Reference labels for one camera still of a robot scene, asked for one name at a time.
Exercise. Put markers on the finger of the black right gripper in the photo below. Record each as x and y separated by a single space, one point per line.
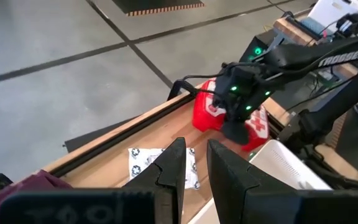
236 132

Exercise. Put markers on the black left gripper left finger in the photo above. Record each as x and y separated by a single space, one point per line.
169 168

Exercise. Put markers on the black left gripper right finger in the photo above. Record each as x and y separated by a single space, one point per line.
228 180

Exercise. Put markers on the red first aid kit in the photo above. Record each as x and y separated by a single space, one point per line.
204 115

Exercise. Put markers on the white perforated plastic basket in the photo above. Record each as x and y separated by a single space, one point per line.
287 165

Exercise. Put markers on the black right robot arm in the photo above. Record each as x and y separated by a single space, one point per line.
337 56

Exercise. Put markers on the black control box green light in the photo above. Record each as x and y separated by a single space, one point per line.
256 46

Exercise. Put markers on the wooden side table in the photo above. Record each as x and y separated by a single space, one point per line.
294 29

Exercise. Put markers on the white box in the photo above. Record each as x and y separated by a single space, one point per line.
331 12

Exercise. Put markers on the black mat with hazard stripe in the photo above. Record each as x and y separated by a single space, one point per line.
160 4

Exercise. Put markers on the purple folded cloth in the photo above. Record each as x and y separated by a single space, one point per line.
42 182

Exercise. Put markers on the black aluminium table frame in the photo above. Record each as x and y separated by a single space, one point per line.
120 137

